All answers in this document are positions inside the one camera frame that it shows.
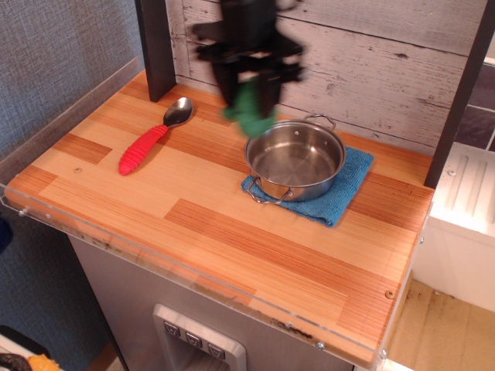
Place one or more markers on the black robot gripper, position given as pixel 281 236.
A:
pixel 246 39

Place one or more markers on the yellow object at corner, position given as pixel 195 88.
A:
pixel 42 363

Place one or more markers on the dark grey right post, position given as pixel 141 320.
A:
pixel 467 83

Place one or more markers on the dark grey post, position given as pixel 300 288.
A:
pixel 156 43
pixel 467 83

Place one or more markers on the grey toy fridge cabinet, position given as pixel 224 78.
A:
pixel 127 294

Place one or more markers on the silver dispenser panel with buttons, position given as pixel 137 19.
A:
pixel 190 345

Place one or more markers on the clear acrylic table guard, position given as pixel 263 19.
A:
pixel 268 291

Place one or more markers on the steel pot with handles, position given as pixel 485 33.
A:
pixel 296 160

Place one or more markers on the blue folded cloth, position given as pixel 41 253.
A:
pixel 330 207

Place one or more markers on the red handled metal spoon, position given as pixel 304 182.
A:
pixel 177 114

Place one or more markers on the white toy sink unit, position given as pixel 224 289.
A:
pixel 456 252

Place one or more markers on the dark grey left post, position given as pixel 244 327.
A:
pixel 156 43

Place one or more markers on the green toy broccoli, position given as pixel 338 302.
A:
pixel 246 110

